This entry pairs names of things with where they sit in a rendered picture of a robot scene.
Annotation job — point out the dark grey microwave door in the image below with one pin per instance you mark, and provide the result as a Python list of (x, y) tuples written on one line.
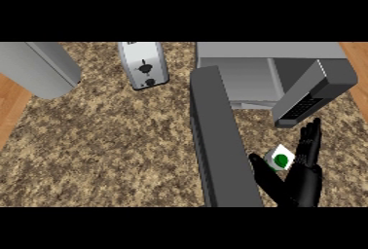
[(218, 139)]

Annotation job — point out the white milk carton green cap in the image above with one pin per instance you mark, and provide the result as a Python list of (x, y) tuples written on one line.
[(281, 159)]

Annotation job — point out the grey microwave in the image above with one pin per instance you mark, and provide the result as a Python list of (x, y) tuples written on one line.
[(287, 74)]

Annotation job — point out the silver toaster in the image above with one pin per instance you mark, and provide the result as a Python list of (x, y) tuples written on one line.
[(144, 64)]

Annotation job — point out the grey rounded appliance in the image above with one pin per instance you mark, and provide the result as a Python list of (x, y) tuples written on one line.
[(39, 68)]

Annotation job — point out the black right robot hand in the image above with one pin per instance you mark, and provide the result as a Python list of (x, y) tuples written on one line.
[(305, 181)]

